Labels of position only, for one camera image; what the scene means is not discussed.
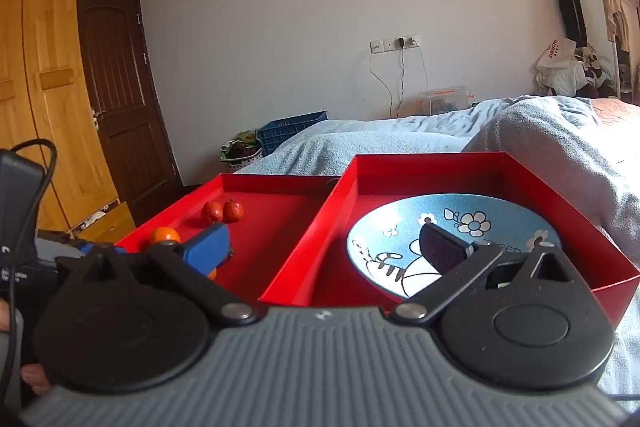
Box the deep red cardboard box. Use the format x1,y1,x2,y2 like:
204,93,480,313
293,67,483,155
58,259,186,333
257,151,640,329

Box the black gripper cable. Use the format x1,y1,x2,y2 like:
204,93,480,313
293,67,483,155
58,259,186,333
0,139,58,323

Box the clear plastic storage box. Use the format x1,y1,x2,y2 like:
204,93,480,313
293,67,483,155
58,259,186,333
417,85,474,116

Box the dark brown door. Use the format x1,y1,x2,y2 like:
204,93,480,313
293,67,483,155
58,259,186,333
75,0,184,226

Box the clothes in laundry basket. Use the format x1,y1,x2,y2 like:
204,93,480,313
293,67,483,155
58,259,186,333
221,131,261,158

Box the orange bedding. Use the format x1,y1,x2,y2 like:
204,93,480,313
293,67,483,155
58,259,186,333
589,99,640,128

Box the blue plastic crate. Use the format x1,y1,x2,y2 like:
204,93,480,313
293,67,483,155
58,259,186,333
256,110,329,156

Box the white shopping bag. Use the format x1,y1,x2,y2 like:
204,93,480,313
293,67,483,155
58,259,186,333
536,36,577,70

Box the pile of clothes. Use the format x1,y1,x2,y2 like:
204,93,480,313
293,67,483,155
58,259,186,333
535,49,620,98

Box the white cable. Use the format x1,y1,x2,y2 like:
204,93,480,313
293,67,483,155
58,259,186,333
369,51,395,118

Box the white wall socket strip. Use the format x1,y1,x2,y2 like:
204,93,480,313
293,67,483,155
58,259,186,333
369,34,420,54

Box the grey cable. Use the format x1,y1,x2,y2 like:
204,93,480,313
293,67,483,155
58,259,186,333
416,46,432,108

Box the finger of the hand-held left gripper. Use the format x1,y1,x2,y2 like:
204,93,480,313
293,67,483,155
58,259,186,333
37,230,126,258

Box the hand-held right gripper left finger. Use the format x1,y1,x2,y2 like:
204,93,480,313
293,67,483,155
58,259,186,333
75,223,259,324

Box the wooden wardrobe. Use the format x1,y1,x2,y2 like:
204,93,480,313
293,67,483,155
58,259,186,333
0,0,137,244

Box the hanging black garment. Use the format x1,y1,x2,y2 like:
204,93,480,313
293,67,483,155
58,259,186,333
556,0,589,48

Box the shallow red cardboard tray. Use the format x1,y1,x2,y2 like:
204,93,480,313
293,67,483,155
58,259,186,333
114,173,347,308

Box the grey fleece blanket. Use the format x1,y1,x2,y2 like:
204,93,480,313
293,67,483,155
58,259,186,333
460,95,640,400

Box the person's left hand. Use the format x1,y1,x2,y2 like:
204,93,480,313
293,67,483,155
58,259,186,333
0,298,52,395

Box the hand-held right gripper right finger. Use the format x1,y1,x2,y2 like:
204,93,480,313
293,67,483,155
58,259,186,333
389,223,592,324

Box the light blue blanket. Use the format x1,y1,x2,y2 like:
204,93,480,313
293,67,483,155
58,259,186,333
235,98,523,182

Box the blue cartoon print bowl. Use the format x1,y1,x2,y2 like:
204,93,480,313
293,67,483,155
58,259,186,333
346,194,564,301

